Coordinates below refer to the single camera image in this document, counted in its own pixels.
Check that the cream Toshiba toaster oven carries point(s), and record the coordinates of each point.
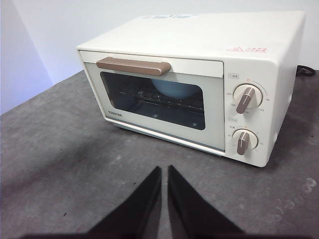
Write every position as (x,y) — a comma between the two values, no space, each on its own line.
(199,39)

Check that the beige timer knob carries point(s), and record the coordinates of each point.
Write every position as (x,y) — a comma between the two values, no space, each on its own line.
(244,142)

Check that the blue ribbed bowl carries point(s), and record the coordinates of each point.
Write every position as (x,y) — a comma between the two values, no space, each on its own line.
(174,88)

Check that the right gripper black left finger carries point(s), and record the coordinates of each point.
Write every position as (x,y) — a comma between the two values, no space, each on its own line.
(139,211)

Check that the beige temperature knob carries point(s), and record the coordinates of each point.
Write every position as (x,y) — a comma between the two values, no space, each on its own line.
(246,98)

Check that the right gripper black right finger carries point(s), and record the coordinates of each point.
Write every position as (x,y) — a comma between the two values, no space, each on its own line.
(189,211)

